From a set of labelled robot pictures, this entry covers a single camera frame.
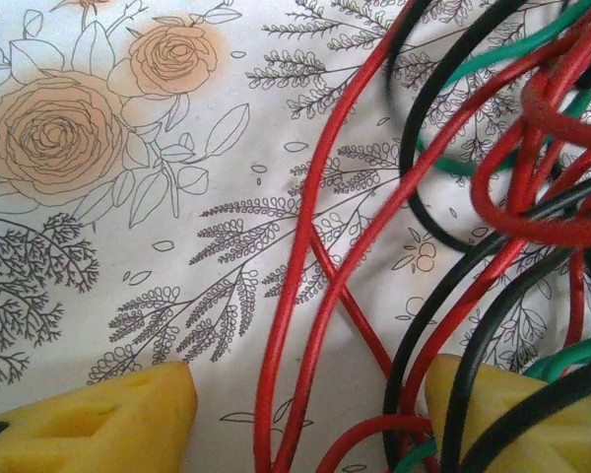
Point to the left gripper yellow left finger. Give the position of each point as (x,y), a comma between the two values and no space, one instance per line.
(79,433)

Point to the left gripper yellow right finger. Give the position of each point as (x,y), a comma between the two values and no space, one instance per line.
(561,443)

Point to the floral tablecloth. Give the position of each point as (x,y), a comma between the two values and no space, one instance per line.
(128,271)

